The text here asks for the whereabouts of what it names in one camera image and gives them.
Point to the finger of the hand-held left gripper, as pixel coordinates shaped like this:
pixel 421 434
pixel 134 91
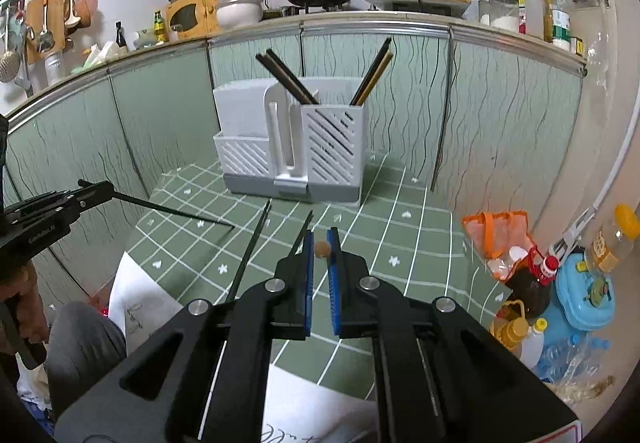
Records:
pixel 97 192

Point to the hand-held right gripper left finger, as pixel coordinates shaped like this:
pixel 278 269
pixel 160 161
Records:
pixel 307 293

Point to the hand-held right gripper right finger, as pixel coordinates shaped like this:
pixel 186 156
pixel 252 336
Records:
pixel 334 293

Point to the black chopstick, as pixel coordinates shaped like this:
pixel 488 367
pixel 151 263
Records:
pixel 175 210
pixel 371 70
pixel 301 233
pixel 247 253
pixel 282 78
pixel 295 75

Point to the white utensil holder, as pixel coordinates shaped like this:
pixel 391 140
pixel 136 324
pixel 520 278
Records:
pixel 330 148

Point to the person's left hand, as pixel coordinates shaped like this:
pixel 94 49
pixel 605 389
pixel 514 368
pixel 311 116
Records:
pixel 25 295

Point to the green checked mat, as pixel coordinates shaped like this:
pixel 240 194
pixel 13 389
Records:
pixel 400 233

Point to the white paper sheet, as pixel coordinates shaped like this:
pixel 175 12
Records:
pixel 320 408
pixel 140 303

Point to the person's gray trouser leg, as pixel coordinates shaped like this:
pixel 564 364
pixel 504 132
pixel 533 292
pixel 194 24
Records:
pixel 85 353

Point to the metal skimmer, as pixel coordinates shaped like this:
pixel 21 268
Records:
pixel 7 65

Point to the dark sauce bottle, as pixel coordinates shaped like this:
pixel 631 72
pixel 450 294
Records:
pixel 121 35

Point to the metal ladle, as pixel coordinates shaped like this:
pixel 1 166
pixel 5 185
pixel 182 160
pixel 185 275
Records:
pixel 46 38

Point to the wooden cutting board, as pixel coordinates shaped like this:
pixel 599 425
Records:
pixel 35 30

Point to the orange bag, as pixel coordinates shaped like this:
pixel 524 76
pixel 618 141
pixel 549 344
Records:
pixel 500 238

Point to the green glass bottle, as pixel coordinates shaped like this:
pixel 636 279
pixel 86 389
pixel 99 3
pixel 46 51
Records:
pixel 160 28

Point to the yellow oil bottle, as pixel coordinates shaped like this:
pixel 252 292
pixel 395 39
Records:
pixel 512 325

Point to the pink hanging utensil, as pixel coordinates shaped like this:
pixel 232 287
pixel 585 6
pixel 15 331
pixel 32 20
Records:
pixel 86 10

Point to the dark bottle red cap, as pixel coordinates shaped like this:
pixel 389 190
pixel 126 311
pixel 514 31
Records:
pixel 532 285

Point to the yellow box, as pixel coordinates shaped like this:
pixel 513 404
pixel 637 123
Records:
pixel 192 15

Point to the white bottle yellow cap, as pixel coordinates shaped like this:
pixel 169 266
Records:
pixel 532 345

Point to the white bowl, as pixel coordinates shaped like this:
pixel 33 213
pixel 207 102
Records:
pixel 239 14

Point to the clear water bottle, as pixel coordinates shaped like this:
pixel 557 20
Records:
pixel 570 358

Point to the yellow-capped plastic bottle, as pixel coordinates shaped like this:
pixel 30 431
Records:
pixel 612 238

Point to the gas stove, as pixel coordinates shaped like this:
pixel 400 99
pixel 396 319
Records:
pixel 320 9

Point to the white pipe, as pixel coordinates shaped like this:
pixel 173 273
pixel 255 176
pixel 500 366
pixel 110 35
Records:
pixel 607 175

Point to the clear lidded jar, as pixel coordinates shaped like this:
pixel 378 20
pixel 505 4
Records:
pixel 499 15

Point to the small jar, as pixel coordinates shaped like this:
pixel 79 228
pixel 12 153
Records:
pixel 577 46

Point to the white bottle green label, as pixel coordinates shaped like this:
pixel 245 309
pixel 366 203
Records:
pixel 561 30

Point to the white squeeze bottle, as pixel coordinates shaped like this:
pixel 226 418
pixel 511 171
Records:
pixel 533 5

